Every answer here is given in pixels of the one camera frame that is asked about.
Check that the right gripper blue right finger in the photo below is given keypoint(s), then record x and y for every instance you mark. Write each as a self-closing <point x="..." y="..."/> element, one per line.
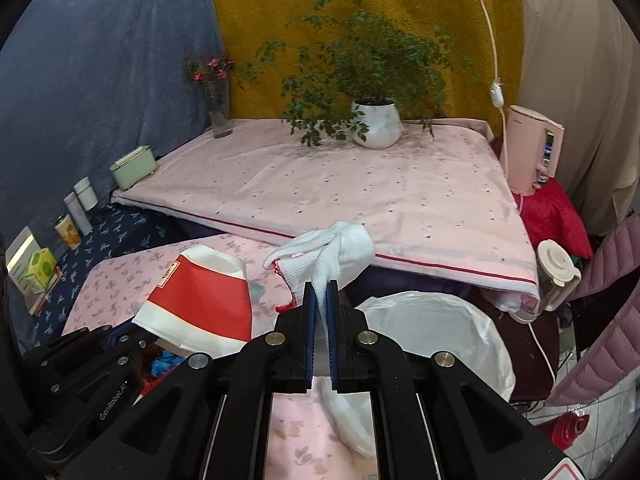
<point x="333" y="328"/>

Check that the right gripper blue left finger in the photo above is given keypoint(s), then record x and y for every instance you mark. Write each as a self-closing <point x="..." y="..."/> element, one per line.
<point x="309" y="317"/>

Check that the white knitted sock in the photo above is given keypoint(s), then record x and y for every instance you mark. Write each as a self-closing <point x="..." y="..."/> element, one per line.
<point x="338" y="253"/>

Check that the red white paper cup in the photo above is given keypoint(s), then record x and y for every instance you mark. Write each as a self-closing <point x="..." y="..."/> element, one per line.
<point x="201" y="304"/>

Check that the white trash bag bin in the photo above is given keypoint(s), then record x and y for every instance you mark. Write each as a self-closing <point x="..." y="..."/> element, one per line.
<point x="424" y="323"/>

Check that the pink rabbit tablecloth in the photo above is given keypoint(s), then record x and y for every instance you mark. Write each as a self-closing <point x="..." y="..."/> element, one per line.
<point x="302" y="440"/>

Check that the pink floral bedsheet upper table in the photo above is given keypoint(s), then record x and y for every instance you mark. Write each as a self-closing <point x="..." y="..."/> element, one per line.
<point x="435" y="203"/>

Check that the green yellow carton box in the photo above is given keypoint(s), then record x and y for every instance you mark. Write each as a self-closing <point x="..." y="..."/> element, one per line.
<point x="40" y="269"/>

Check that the white flat book box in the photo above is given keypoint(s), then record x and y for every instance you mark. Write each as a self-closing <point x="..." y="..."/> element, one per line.
<point x="18" y="259"/>

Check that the orange print tin can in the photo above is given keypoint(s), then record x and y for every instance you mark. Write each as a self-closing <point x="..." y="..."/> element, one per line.
<point x="66" y="229"/>

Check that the dark blue floral cloth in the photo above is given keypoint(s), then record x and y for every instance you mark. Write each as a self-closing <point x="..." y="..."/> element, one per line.
<point x="117" y="230"/>

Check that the tall white bottle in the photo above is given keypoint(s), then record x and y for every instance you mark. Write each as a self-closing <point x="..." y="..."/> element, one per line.
<point x="78" y="214"/>

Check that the white cylindrical canister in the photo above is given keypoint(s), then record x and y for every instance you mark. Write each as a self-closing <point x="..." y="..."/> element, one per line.
<point x="85" y="194"/>

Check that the mint green box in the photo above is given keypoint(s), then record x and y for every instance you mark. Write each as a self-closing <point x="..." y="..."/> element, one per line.
<point x="133" y="167"/>

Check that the green potted plant white pot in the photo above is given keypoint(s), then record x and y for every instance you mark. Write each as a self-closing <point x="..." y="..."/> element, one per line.
<point x="351" y="56"/>

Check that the red cushion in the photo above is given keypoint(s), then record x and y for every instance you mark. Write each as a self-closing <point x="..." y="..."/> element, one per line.
<point x="549" y="214"/>

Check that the glass vase red flowers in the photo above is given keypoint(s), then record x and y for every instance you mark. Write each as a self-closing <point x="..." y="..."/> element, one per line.
<point x="212" y="76"/>

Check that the pink water dispenser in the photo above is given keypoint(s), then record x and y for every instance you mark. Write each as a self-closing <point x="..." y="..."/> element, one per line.
<point x="531" y="149"/>

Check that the red thermos bottle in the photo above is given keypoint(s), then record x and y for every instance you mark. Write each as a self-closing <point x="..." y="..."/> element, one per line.
<point x="564" y="430"/>

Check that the pink puffer jacket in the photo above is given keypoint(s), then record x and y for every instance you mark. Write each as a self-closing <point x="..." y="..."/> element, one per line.
<point x="605" y="309"/>

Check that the blue fabric backdrop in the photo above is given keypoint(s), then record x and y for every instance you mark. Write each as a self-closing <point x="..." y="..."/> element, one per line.
<point x="85" y="82"/>

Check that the beige curtain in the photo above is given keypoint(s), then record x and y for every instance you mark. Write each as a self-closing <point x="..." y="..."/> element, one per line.
<point x="581" y="69"/>

